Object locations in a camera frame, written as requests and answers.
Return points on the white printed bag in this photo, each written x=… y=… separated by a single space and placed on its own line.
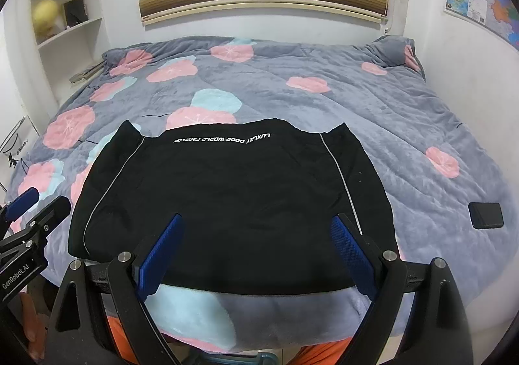
x=17 y=143

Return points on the white wall shelf unit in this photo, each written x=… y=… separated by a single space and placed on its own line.
x=71 y=39

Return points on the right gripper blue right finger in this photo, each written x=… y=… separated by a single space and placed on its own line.
x=361 y=261

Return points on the grey item beside bed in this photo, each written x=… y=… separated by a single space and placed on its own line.
x=87 y=73

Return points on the black jacket with reflective piping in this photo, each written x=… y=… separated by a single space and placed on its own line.
x=257 y=201

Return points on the black box on shelf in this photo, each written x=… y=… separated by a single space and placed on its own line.
x=74 y=12

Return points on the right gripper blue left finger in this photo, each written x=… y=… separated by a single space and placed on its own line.
x=154 y=255

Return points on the yellow plush toy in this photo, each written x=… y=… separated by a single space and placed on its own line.
x=47 y=19

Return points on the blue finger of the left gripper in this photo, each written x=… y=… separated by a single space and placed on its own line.
x=19 y=206

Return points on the grey floral bed quilt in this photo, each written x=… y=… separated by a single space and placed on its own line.
x=430 y=164

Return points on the black smartphone on bed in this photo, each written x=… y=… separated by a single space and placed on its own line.
x=486 y=215

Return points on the orange trousers of person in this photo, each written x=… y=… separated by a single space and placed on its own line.
x=326 y=353

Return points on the person's left hand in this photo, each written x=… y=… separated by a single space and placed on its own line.
x=34 y=328

